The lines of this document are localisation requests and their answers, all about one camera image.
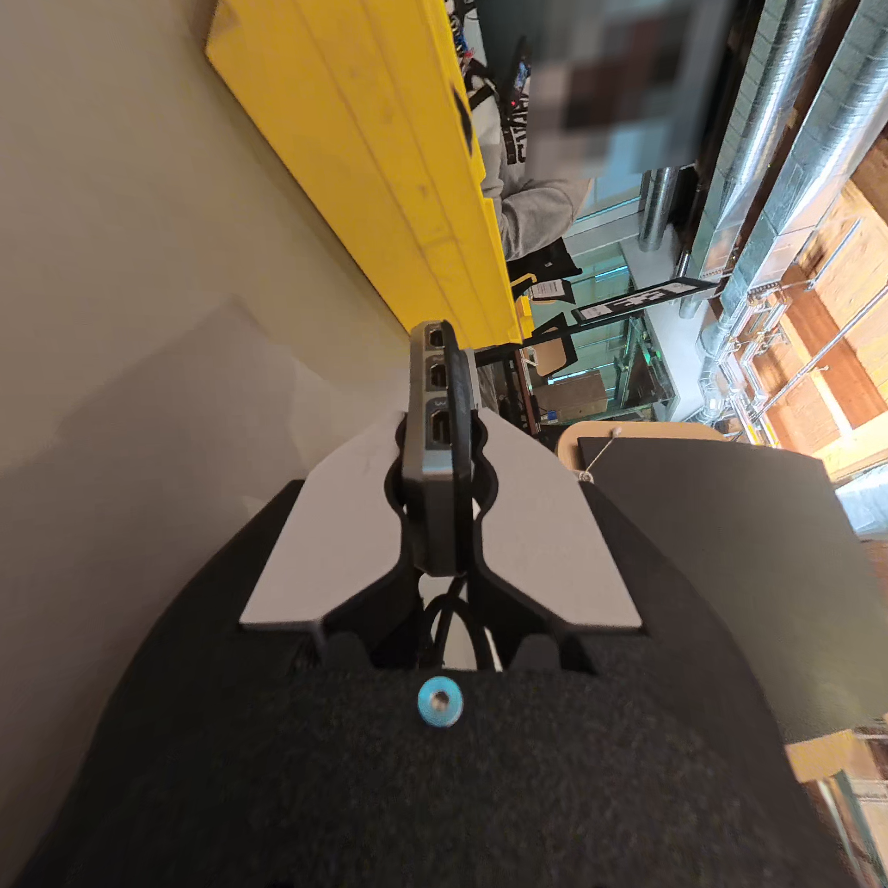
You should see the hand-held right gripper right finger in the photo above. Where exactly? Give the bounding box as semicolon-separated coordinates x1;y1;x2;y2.
466;408;644;632

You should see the yellow plastic bin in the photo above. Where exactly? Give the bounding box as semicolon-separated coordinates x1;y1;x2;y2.
204;0;523;348

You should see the cardboard box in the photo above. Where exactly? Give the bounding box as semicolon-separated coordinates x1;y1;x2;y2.
533;370;609;422

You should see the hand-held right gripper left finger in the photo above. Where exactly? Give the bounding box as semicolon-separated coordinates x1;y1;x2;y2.
239;409;417;632

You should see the silver ventilation duct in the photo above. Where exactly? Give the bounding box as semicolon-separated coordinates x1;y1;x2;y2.
721;0;888;315
694;0;833;278

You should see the black and silver switch box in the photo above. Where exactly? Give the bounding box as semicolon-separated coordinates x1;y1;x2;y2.
401;319;502;672

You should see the black printed tag strip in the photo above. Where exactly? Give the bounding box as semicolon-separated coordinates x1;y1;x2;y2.
571;276;720;328

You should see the black board wooden rim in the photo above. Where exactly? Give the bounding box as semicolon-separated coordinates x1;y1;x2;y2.
557;419;888;785

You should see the small wooden board black frame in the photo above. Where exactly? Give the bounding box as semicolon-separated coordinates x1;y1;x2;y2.
533;314;578;377

